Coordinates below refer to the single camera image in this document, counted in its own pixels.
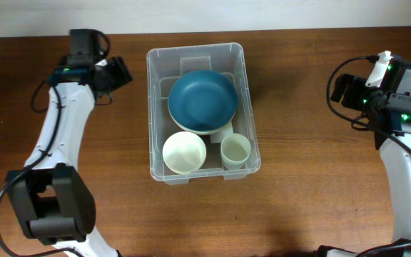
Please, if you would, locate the white small bowl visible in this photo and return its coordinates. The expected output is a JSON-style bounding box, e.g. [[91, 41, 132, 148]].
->
[[162, 131, 207, 174]]

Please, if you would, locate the grey cup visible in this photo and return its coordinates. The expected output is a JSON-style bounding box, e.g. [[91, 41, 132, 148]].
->
[[223, 163, 244, 170]]

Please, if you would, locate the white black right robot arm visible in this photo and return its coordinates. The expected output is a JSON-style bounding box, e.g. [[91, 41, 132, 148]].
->
[[326, 51, 411, 256]]

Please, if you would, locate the clear plastic storage bin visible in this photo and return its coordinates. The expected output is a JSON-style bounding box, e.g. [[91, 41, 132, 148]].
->
[[146, 42, 261, 185]]

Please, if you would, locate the beige bowl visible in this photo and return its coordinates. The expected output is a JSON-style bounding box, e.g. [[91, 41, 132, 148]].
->
[[173, 119, 232, 136], [162, 107, 235, 135]]

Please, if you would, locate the white label in bin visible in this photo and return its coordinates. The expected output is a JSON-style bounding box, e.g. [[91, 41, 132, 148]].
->
[[210, 124, 233, 143]]

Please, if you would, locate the dark blue bowl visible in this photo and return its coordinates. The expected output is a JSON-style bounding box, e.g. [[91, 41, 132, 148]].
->
[[168, 70, 238, 133]]

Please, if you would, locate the cream cup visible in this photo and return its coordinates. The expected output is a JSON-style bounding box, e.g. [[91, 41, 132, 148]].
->
[[220, 133, 251, 161]]

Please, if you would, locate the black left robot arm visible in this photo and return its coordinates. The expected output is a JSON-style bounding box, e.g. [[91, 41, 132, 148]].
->
[[0, 29, 132, 256]]

